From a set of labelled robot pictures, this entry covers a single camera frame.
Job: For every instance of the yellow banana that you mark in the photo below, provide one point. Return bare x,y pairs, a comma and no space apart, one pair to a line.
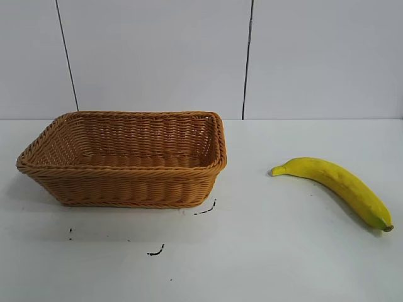
343,182

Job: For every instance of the brown woven wicker basket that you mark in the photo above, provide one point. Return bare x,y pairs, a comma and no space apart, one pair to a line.
126,185

